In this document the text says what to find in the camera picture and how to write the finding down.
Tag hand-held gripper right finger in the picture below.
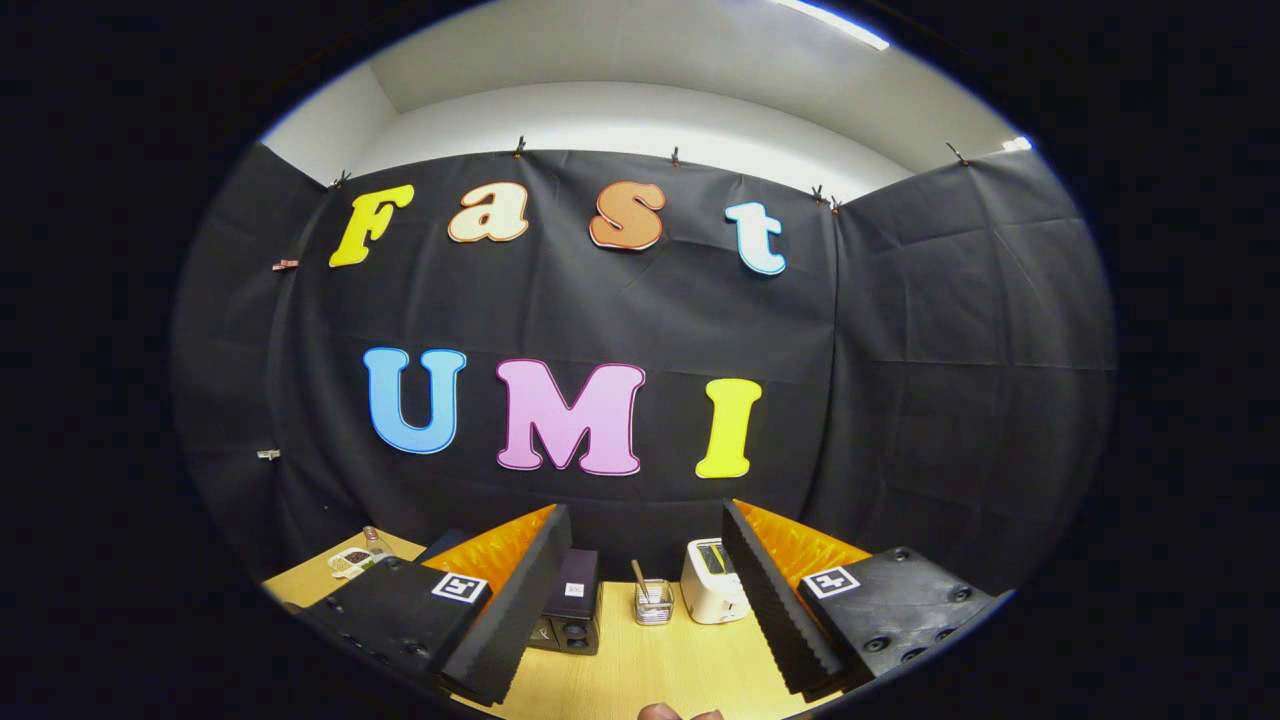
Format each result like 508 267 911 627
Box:
720 498 1013 701

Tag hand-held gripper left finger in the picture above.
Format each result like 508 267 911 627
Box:
298 503 574 707

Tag black toaster oven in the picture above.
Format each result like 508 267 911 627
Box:
415 528 601 656

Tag cream pop-up toaster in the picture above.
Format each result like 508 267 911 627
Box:
681 538 751 625

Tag row of black clips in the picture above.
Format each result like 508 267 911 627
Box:
330 136 971 215

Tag long ceiling light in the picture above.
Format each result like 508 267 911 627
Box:
770 0 891 51

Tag wire utensil holder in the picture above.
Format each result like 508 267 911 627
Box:
634 578 675 627

